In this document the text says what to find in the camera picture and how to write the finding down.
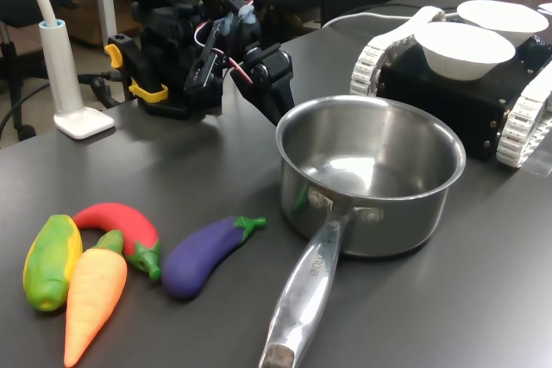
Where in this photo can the red toy chilli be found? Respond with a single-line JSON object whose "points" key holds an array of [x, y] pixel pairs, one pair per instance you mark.
{"points": [[129, 221]]}

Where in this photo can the pale grey putty lump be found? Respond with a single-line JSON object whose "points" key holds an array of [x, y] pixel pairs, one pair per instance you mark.
{"points": [[249, 15]]}

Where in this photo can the black and yellow clip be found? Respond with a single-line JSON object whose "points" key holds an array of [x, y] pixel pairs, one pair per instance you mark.
{"points": [[129, 62]]}

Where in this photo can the black vehicle with white tracks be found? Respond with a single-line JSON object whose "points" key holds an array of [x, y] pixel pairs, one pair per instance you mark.
{"points": [[431, 101]]}

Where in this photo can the purple toy aubergine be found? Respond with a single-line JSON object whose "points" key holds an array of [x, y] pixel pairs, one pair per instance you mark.
{"points": [[202, 256]]}

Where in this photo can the white bowl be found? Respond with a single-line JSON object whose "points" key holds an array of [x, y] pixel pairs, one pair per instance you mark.
{"points": [[463, 47], [504, 16]]}

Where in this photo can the yellow green toy corn cob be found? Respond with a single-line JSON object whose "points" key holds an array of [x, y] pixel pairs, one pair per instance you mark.
{"points": [[49, 260]]}

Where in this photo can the black gripper camera mount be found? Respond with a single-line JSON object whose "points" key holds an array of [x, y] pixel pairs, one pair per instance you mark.
{"points": [[202, 66]]}

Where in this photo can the white post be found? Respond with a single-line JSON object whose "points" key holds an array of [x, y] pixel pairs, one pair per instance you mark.
{"points": [[62, 75]]}

